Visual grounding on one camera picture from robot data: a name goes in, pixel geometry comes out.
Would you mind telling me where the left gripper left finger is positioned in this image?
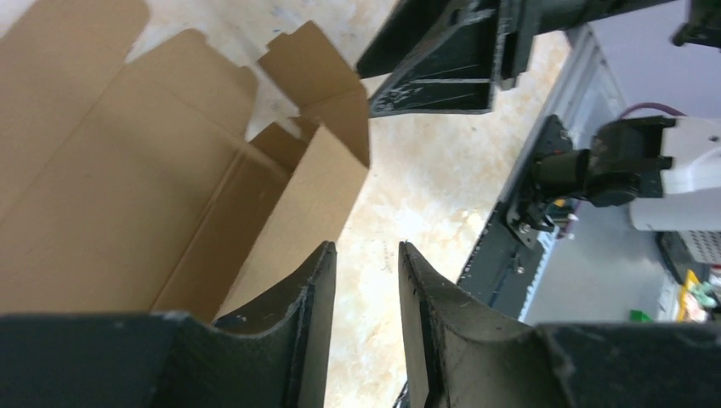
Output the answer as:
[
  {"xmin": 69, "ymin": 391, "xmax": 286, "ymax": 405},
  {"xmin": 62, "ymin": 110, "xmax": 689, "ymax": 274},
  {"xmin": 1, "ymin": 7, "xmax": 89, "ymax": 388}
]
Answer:
[{"xmin": 1, "ymin": 241, "xmax": 337, "ymax": 407}]

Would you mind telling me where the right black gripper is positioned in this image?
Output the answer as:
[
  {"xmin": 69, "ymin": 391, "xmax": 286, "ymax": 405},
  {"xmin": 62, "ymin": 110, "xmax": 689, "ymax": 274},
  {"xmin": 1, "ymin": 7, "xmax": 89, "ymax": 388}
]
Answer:
[{"xmin": 355, "ymin": 0, "xmax": 661, "ymax": 117}]

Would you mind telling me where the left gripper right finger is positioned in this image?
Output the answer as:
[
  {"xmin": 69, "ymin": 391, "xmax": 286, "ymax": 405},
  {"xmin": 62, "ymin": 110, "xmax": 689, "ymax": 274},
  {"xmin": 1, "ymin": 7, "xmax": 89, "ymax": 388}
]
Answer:
[{"xmin": 398, "ymin": 242, "xmax": 720, "ymax": 407}]

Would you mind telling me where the brown cardboard box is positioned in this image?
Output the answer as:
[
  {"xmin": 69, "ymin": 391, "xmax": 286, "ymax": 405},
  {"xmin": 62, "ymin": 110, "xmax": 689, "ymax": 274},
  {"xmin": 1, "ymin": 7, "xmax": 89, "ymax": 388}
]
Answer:
[{"xmin": 1, "ymin": 1, "xmax": 370, "ymax": 321}]

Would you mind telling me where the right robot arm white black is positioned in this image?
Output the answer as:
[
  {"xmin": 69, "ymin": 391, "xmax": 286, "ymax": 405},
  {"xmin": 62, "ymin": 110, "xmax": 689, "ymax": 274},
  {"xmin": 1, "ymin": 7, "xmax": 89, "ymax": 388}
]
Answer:
[{"xmin": 356, "ymin": 1, "xmax": 690, "ymax": 236}]

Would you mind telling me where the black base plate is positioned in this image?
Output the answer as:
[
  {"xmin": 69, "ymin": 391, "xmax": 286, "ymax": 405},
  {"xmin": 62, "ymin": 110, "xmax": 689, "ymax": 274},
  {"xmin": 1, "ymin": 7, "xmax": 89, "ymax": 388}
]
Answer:
[{"xmin": 457, "ymin": 115, "xmax": 573, "ymax": 321}]

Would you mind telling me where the aluminium front rail frame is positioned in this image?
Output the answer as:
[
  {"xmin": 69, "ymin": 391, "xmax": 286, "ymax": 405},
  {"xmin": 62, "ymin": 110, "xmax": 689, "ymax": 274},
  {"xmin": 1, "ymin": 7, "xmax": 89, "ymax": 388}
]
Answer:
[{"xmin": 519, "ymin": 28, "xmax": 678, "ymax": 324}]

